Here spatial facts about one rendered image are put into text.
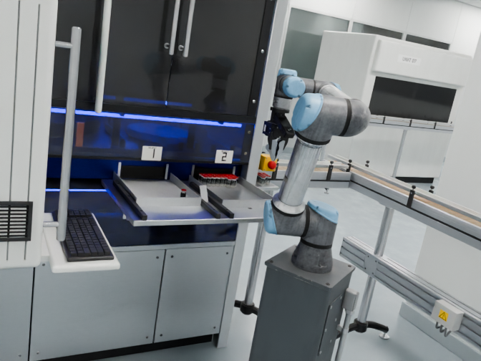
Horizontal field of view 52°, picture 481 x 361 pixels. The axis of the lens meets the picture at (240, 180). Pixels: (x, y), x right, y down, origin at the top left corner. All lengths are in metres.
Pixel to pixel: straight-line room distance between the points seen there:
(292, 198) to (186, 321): 1.10
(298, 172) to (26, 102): 0.81
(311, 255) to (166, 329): 0.99
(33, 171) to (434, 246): 2.48
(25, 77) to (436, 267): 2.60
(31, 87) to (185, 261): 1.24
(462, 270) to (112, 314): 1.97
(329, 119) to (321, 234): 0.46
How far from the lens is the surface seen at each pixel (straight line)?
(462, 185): 3.15
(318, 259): 1.77
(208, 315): 2.56
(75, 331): 2.36
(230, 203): 1.98
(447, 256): 3.24
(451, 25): 10.15
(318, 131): 1.48
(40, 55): 1.39
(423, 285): 2.60
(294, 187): 1.61
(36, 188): 1.46
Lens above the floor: 1.49
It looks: 15 degrees down
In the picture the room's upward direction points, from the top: 10 degrees clockwise
